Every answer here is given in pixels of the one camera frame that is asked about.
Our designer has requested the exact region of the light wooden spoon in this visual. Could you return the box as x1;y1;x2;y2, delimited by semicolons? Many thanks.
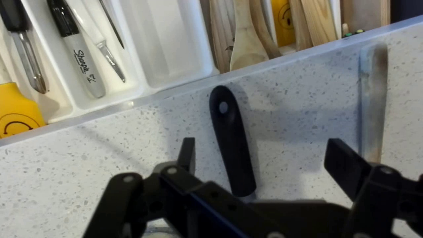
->
229;0;283;73

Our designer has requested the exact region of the yellow smiley utensil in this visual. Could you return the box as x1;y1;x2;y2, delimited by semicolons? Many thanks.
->
0;81;48;141
270;0;296;48

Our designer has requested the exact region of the slotted wooden spatula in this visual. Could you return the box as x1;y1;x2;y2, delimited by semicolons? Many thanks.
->
359;41;390;164

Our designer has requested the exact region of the black spatula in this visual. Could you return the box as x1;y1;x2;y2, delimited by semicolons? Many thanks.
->
209;85;258;199

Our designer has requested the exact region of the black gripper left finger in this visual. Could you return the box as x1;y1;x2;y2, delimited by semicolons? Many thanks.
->
82;137;249;238

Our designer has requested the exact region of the black-handled metal peeler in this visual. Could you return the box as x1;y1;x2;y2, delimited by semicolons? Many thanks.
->
0;0;49;96

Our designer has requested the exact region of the grey Sharpie marker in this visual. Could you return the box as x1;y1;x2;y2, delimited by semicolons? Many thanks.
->
45;0;107;101

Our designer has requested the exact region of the white cutlery tray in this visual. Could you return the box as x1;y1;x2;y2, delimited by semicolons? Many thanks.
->
0;0;220;125

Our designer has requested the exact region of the thin dark metal tool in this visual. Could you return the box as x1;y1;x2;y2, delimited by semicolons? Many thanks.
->
98;0;126;51

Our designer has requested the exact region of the wooden turner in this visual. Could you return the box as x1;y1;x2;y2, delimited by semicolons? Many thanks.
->
288;0;341;49

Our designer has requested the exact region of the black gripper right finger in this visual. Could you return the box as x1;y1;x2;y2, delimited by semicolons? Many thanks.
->
324;138;423;238

